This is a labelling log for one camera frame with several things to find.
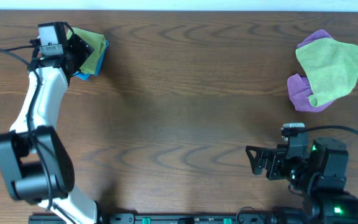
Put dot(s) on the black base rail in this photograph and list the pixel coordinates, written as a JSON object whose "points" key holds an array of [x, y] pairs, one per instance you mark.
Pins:
{"points": [[243, 218]]}

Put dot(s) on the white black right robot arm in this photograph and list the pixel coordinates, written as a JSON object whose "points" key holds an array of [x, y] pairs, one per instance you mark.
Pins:
{"points": [[323, 206]]}

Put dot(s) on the purple cloth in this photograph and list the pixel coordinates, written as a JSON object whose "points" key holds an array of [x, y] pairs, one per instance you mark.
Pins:
{"points": [[299, 87]]}

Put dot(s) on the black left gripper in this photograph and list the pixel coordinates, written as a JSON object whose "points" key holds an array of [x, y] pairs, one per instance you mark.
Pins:
{"points": [[73, 49]]}

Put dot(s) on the olive green cloth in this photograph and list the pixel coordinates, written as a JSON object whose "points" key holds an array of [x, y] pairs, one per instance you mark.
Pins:
{"points": [[331, 68]]}

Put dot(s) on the folded blue cloth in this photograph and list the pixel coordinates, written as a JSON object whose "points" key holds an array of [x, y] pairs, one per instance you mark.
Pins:
{"points": [[85, 76]]}

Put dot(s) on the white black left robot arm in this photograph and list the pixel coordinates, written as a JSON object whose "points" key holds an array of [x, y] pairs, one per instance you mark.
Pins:
{"points": [[34, 164]]}

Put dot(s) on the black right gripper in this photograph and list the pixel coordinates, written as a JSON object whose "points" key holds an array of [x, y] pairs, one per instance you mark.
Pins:
{"points": [[276, 157]]}

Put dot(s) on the light green cloth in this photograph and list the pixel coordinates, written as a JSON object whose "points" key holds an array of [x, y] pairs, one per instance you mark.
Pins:
{"points": [[95, 49]]}

